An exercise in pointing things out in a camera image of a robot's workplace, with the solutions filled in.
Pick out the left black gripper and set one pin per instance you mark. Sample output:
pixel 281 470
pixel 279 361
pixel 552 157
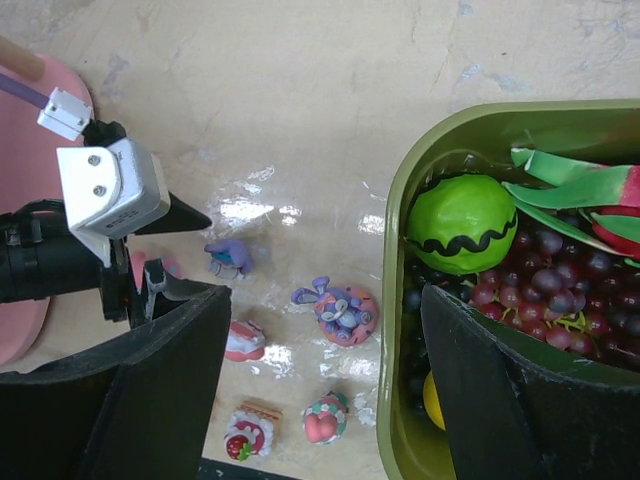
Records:
pixel 159 292

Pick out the pink white cake toy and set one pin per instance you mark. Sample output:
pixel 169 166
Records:
pixel 245 342

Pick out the pink dragon fruit toy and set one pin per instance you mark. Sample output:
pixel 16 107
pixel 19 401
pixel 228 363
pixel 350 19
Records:
pixel 592 203

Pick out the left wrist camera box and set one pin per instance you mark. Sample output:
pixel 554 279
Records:
pixel 110 192

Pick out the pink tiered shelf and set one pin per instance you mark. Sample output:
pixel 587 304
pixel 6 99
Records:
pixel 44 105

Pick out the olive green plastic bin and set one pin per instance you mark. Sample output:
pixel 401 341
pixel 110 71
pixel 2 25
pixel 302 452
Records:
pixel 477 140

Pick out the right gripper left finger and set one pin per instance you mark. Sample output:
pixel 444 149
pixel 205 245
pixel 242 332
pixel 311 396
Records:
pixel 134 407

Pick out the yellow mango toy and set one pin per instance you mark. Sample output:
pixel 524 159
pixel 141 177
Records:
pixel 431 402

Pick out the purple grape bunch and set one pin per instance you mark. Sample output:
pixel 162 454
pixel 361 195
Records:
pixel 550 287

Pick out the pink bunny figure toy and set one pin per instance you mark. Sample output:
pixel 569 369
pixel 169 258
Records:
pixel 325 420

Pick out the purple bunny figure toy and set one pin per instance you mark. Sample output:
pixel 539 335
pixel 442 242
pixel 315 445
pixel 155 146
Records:
pixel 230 259

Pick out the purple bunny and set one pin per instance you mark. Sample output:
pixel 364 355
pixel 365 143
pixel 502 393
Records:
pixel 346 314

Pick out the strawberry cake toy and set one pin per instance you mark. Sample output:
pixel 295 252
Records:
pixel 251 431

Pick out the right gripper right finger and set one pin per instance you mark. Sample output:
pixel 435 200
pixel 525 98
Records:
pixel 517 408

